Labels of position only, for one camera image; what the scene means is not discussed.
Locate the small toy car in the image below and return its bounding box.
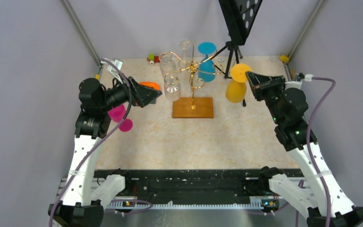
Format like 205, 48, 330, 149
147, 54, 160, 65

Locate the yellow wine glass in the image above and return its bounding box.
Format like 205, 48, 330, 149
225, 63, 252, 103

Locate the pink wine glass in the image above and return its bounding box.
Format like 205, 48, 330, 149
108, 105, 133, 132

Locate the orange tape dispenser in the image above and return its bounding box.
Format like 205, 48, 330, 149
140, 82, 161, 90

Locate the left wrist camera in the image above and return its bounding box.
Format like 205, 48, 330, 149
106, 59, 123, 84

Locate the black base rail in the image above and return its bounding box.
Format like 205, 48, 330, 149
93, 169, 281, 206

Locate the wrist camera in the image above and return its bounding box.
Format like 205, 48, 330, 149
285, 73, 313, 90
106, 59, 123, 84

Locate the black music stand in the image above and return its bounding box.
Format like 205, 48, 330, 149
210, 0, 262, 107

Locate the clear wine glass left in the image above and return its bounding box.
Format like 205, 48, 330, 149
159, 52, 176, 78

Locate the clear wine glass back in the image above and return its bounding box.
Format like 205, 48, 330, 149
178, 38, 193, 69

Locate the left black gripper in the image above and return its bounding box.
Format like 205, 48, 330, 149
100, 72, 162, 112

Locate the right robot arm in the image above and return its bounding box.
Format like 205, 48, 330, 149
246, 71, 363, 227

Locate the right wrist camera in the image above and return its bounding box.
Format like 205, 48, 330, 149
285, 73, 313, 90

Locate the gold wine glass rack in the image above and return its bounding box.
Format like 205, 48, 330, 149
169, 45, 223, 119

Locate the blue wine glass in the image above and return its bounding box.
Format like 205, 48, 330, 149
198, 42, 216, 83

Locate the yellow corner clamp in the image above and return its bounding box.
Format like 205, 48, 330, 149
279, 55, 290, 63

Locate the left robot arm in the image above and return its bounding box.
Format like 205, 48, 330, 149
48, 77, 162, 227

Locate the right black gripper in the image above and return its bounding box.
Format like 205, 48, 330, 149
245, 72, 286, 125

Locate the clear wine glass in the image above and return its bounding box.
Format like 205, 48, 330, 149
159, 52, 176, 78
164, 73, 181, 102
178, 38, 193, 69

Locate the clear wine glass front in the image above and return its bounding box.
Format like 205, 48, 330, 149
164, 73, 181, 102

